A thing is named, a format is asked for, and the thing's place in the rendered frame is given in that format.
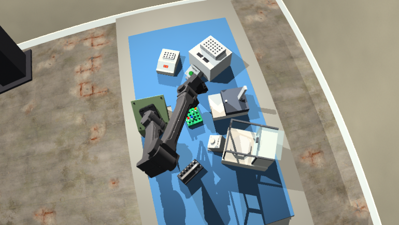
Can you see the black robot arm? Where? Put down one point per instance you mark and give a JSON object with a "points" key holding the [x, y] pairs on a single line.
{"points": [[163, 152]]}

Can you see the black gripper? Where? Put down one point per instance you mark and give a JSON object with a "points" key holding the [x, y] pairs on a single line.
{"points": [[195, 104]]}

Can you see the blue bench mat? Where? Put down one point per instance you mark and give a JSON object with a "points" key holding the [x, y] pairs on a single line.
{"points": [[220, 194]]}

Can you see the green tube rack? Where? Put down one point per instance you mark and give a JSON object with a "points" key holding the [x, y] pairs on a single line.
{"points": [[197, 119]]}

